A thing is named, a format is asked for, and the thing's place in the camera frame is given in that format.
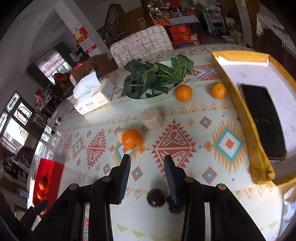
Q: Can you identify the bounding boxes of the red cardboard box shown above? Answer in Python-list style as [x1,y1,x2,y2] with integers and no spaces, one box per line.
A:
[33,158,64,218]

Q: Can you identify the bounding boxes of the black smartphone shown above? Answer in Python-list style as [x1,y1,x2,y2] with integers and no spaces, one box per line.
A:
[239,83,287,161]

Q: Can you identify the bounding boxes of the dark round fruit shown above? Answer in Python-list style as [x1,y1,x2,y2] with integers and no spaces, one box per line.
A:
[147,188,166,208]
[166,195,185,214]

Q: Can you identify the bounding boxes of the small candies on table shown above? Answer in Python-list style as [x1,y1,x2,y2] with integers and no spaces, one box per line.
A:
[50,117,62,136]

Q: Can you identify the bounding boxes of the brown wooden chair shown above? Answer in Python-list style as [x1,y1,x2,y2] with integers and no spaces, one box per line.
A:
[70,53,118,86]

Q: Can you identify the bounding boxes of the white patterned chair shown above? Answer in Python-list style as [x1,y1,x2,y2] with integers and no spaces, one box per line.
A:
[110,25,173,68]

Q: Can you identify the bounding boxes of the green leafy vegetables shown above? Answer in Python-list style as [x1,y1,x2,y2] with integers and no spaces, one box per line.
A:
[121,54,194,100]

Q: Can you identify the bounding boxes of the white tissue box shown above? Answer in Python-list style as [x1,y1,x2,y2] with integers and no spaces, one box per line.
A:
[73,71,114,115]

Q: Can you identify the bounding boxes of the red wall calendar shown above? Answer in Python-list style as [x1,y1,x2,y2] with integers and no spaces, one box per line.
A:
[74,27,96,54]

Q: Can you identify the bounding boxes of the beige yam chunk back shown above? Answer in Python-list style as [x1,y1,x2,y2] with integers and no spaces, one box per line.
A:
[140,108,165,131]

